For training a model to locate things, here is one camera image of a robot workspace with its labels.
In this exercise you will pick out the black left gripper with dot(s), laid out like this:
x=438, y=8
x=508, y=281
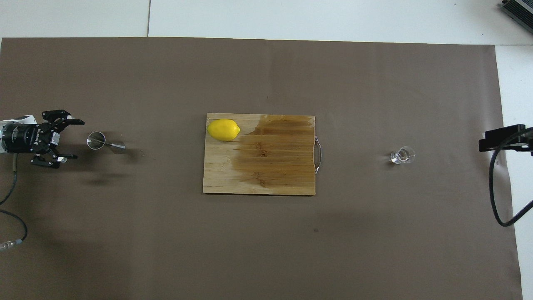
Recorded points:
x=25, y=138

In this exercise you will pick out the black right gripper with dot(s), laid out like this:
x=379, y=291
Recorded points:
x=528, y=150

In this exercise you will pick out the steel double jigger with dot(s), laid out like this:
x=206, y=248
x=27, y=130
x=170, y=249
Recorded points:
x=96, y=140

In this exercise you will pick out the small clear glass cup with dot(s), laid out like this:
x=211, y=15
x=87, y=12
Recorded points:
x=402, y=156

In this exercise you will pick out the grey finned metal device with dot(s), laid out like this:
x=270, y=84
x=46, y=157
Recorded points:
x=520, y=10

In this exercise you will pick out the brown paper table mat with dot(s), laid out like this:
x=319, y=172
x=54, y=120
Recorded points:
x=166, y=241

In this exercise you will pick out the yellow lemon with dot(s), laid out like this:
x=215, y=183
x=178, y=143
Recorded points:
x=223, y=130

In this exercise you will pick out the wooden cutting board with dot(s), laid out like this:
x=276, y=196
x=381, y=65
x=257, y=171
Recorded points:
x=258, y=166

